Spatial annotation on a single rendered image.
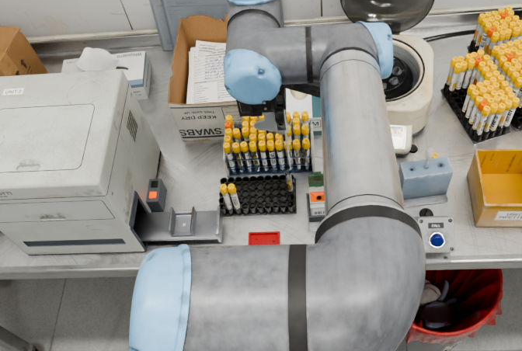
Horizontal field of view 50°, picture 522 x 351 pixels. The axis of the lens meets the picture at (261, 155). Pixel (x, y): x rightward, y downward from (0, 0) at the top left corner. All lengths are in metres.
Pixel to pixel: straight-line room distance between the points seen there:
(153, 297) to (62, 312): 1.87
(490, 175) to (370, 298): 0.92
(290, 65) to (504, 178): 0.73
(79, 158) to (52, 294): 1.33
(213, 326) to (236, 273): 0.04
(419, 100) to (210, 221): 0.53
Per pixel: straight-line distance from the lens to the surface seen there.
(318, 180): 1.18
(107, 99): 1.14
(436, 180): 1.22
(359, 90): 0.63
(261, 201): 1.25
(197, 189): 1.32
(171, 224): 1.21
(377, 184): 0.52
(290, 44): 0.73
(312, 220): 1.22
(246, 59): 0.72
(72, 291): 2.33
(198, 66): 1.46
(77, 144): 1.09
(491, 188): 1.32
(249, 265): 0.44
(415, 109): 1.28
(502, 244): 1.27
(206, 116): 1.31
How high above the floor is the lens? 1.98
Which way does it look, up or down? 56 degrees down
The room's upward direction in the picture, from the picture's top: 11 degrees counter-clockwise
